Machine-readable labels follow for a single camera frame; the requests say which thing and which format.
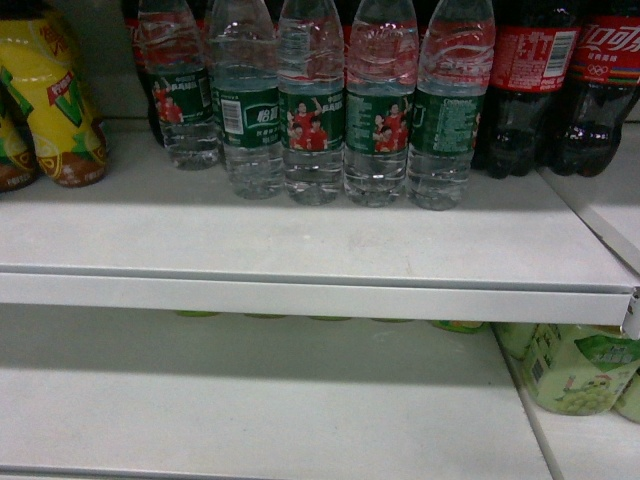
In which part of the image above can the water bottle green label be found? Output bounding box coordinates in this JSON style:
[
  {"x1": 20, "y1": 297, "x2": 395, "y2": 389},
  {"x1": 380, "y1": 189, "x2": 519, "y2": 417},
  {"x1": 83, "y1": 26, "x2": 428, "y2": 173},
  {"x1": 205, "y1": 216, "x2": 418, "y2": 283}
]
[
  {"x1": 407, "y1": 1, "x2": 496, "y2": 211},
  {"x1": 344, "y1": 0, "x2": 419, "y2": 207}
]

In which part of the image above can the left edge lemon tea bottle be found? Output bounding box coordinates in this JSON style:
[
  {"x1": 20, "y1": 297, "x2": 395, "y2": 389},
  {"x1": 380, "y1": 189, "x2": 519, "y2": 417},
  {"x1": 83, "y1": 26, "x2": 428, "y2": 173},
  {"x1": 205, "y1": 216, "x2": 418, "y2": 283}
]
[{"x1": 1, "y1": 66, "x2": 39, "y2": 193}]

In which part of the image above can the yellow lemon tea bottle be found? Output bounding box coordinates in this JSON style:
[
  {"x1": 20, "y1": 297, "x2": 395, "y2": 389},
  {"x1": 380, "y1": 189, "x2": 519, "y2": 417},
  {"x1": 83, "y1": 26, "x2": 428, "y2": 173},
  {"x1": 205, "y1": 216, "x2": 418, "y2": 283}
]
[{"x1": 1, "y1": 1, "x2": 107, "y2": 188}]

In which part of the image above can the barcode label water bottle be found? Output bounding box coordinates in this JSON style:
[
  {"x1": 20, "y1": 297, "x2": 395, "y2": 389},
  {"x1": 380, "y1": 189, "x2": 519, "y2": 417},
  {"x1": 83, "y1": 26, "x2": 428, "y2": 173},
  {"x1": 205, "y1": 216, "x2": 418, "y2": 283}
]
[{"x1": 205, "y1": 1, "x2": 283, "y2": 200}]

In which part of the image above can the far left water bottle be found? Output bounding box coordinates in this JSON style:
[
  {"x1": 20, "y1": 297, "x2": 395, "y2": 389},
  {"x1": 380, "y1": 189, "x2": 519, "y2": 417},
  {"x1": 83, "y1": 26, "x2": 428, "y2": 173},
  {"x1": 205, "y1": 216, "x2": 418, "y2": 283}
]
[{"x1": 138, "y1": 1, "x2": 219, "y2": 171}]

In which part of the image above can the cola bottle olympic label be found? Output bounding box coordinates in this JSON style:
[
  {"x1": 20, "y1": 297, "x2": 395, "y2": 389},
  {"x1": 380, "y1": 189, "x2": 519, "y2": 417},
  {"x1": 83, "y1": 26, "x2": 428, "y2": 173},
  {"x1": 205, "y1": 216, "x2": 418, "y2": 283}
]
[{"x1": 543, "y1": 1, "x2": 639, "y2": 177}]

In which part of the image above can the green drink bottle right edge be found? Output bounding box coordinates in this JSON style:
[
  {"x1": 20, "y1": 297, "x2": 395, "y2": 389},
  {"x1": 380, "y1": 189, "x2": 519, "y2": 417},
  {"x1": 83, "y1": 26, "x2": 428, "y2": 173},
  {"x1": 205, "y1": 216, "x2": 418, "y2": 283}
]
[{"x1": 613, "y1": 370, "x2": 640, "y2": 423}]

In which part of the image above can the green grape drink bottle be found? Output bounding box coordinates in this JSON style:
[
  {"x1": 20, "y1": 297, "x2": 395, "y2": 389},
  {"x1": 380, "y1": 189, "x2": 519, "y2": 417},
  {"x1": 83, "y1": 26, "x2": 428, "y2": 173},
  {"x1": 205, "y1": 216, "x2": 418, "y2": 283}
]
[{"x1": 521, "y1": 323, "x2": 639, "y2": 416}]

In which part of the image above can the red team label water bottle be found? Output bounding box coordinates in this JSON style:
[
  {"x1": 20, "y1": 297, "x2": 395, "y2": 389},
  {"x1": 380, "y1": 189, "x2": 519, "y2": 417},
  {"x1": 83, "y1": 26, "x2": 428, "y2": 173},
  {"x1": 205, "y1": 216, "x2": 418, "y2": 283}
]
[{"x1": 277, "y1": 0, "x2": 345, "y2": 205}]

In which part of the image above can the white lower shelf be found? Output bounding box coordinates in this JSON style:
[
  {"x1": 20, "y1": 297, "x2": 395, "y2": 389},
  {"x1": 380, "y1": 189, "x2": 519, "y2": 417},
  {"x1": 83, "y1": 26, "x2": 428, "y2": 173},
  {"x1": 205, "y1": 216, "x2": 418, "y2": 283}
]
[{"x1": 1, "y1": 322, "x2": 639, "y2": 479}]

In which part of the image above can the white metal shelf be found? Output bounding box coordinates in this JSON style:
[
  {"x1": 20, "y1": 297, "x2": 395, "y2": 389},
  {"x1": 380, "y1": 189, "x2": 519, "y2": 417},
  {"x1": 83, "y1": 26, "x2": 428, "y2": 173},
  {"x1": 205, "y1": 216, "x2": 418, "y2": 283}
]
[{"x1": 1, "y1": 122, "x2": 639, "y2": 336}]

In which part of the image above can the cola bottle red label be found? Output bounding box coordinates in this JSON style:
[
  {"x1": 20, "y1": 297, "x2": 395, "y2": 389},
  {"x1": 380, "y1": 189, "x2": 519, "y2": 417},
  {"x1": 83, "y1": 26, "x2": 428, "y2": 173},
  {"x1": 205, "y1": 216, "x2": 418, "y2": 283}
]
[{"x1": 472, "y1": 1, "x2": 584, "y2": 179}]

